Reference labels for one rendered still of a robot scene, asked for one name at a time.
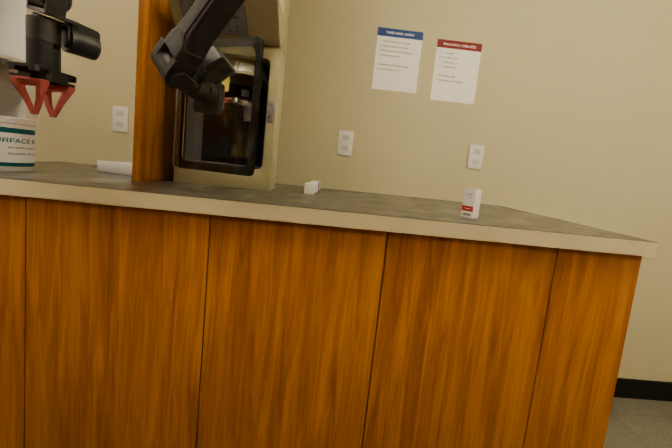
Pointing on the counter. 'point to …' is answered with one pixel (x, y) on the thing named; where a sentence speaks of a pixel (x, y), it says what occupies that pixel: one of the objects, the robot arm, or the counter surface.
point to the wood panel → (145, 149)
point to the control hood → (266, 10)
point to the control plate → (228, 23)
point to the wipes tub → (17, 144)
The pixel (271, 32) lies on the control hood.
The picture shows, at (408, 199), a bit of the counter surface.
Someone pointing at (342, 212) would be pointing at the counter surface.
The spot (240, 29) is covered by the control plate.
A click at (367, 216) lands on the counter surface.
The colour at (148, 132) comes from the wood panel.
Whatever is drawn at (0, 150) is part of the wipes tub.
